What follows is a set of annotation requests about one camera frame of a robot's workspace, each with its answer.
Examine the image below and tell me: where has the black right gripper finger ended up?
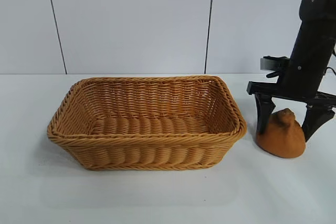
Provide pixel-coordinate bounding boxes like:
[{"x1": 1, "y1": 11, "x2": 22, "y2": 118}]
[
  {"x1": 254, "y1": 94, "x2": 276, "y2": 135},
  {"x1": 301, "y1": 105, "x2": 336, "y2": 141}
]

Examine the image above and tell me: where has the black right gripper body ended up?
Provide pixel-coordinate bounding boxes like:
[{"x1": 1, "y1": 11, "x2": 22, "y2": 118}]
[{"x1": 246, "y1": 18, "x2": 336, "y2": 111}]

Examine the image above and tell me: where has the knobby orange fruit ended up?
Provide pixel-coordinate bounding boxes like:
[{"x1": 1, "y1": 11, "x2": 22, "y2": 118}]
[{"x1": 256, "y1": 108, "x2": 307, "y2": 159}]

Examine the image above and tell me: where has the woven wicker basket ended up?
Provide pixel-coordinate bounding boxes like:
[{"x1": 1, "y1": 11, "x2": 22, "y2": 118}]
[{"x1": 47, "y1": 76, "x2": 247, "y2": 171}]

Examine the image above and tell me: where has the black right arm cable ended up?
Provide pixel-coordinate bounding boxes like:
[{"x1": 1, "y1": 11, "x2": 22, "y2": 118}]
[{"x1": 324, "y1": 48, "x2": 336, "y2": 77}]

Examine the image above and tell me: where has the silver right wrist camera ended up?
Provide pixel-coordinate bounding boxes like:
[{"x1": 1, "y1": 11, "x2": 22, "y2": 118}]
[{"x1": 259, "y1": 55, "x2": 291, "y2": 78}]

